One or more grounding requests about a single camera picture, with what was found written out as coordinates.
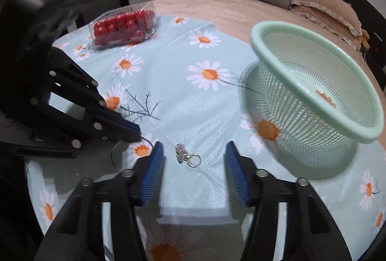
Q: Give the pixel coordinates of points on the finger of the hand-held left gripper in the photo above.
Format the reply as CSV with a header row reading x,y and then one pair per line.
x,y
78,86
90,131

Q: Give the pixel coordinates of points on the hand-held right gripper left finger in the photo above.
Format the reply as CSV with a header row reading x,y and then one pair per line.
x,y
152,170

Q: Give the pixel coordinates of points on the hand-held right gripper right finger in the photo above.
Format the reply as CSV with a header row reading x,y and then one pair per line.
x,y
235,173

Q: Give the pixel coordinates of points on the crystal earring with hoop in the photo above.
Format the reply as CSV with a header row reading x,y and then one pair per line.
x,y
180,149

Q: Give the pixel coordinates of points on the green plastic mesh basket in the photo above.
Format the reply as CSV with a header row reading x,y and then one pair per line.
x,y
301,128

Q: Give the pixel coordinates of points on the clear box of red tomatoes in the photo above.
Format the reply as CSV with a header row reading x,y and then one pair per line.
x,y
120,25

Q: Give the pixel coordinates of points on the daisy print blue cloth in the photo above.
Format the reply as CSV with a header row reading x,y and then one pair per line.
x,y
181,98

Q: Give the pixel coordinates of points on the beige bed blanket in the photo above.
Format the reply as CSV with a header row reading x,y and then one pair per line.
x,y
226,10

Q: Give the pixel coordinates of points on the beige frilled pillow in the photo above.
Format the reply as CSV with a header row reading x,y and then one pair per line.
x,y
331,30
325,4

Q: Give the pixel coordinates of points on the yellow teddy bear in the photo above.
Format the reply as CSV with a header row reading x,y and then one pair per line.
x,y
364,39

